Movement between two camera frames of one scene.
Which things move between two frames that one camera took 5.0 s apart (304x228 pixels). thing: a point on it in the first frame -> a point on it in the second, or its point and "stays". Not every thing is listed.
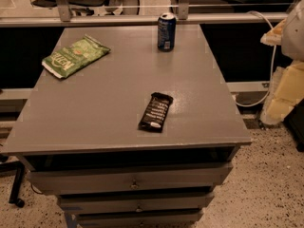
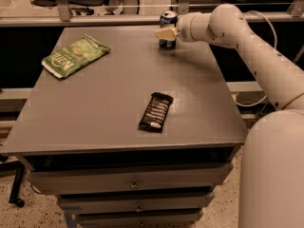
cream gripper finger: (274, 36) -> (182, 29)
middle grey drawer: (135, 201) stays
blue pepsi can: (166, 31) stays
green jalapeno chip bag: (67, 60) stays
